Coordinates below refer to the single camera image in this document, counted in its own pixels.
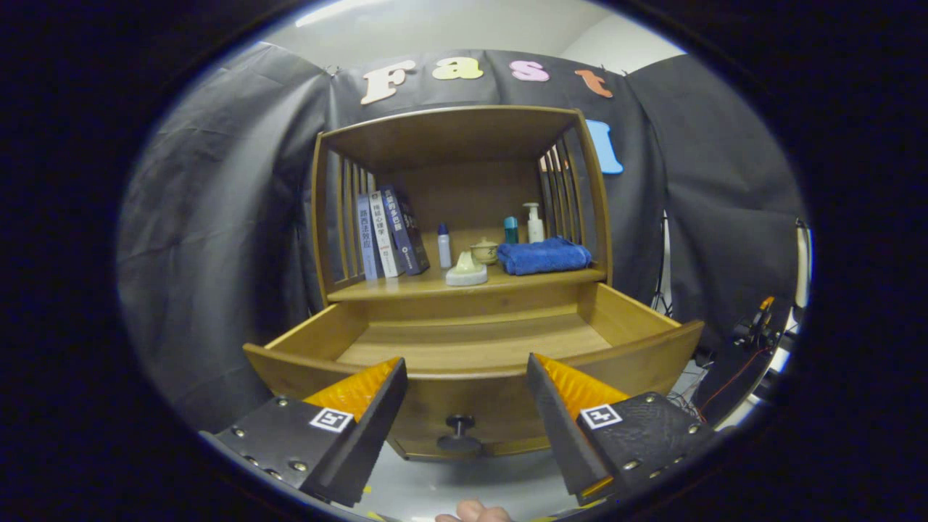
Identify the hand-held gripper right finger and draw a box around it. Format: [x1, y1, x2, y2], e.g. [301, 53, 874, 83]
[526, 352, 718, 507]

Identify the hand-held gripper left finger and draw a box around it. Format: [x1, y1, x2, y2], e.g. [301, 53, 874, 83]
[199, 356, 409, 508]

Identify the black round drawer knob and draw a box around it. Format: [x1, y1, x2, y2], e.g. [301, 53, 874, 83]
[436, 414, 483, 456]

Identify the wooden drawer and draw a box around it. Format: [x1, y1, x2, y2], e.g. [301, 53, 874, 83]
[243, 281, 705, 462]

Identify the pale green handled scrub brush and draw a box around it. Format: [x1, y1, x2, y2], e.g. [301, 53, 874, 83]
[444, 251, 489, 287]

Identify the wooden countertop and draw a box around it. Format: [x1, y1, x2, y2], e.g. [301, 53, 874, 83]
[326, 246, 608, 304]

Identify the wooden cabinet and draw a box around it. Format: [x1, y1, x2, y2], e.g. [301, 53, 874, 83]
[310, 105, 616, 305]

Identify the blue folded towel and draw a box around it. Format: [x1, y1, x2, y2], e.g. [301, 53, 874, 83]
[497, 236, 593, 276]

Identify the light blue book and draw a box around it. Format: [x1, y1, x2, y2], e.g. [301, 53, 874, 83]
[356, 194, 383, 281]

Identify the white book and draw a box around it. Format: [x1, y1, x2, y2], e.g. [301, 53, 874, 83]
[368, 189, 405, 278]

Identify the dark blue book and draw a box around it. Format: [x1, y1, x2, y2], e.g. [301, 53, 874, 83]
[379, 184, 431, 276]

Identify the black device with orange part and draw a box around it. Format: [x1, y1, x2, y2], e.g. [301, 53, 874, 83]
[729, 296, 798, 356]

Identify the black backdrop cloth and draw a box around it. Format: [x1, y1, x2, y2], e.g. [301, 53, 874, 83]
[116, 40, 809, 436]

